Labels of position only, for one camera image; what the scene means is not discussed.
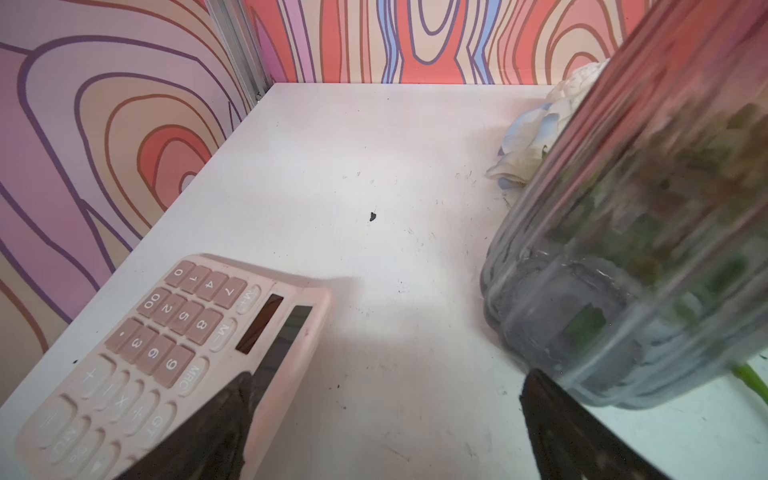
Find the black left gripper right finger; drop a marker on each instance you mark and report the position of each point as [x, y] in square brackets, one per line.
[568, 442]

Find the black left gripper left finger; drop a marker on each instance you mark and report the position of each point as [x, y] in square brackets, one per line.
[209, 444]

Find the white blue rose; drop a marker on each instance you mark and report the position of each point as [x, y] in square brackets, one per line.
[532, 135]

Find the red glass vase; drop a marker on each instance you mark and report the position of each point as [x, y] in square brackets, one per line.
[633, 268]

